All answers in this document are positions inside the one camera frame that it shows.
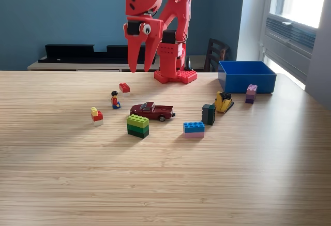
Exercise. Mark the dark red toy pickup car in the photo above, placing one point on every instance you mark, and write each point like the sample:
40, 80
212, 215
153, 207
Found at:
152, 112

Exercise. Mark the green brick stack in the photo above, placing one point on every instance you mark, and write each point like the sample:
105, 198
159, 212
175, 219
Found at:
137, 127

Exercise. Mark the blue and pink brick stack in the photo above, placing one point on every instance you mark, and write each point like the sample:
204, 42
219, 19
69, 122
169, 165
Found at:
194, 127

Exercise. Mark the purple brick stack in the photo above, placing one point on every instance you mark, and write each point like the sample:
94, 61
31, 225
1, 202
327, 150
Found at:
250, 94

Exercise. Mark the bright window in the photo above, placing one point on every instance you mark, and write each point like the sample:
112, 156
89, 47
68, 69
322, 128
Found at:
302, 1

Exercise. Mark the red and white brick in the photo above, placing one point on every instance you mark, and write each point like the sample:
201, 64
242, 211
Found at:
124, 87

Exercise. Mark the grey and dark green bricks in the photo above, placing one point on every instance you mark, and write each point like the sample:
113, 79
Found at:
208, 114

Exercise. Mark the grey window heating unit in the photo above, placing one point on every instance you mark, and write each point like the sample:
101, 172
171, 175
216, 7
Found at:
287, 42

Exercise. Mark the black long shelf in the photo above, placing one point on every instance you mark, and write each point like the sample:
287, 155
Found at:
77, 54

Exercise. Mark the toy figure red shirt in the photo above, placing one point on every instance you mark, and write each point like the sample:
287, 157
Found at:
114, 101

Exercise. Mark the dark wooden chair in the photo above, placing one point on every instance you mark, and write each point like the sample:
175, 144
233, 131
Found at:
216, 52

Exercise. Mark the pale wooden sideboard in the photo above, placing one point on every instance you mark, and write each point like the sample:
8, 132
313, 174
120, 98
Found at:
77, 67

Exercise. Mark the blue plastic box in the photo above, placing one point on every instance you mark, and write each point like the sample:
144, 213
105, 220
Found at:
248, 83

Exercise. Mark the yellow red white brick stack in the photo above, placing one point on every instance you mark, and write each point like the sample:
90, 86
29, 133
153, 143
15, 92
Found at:
97, 117

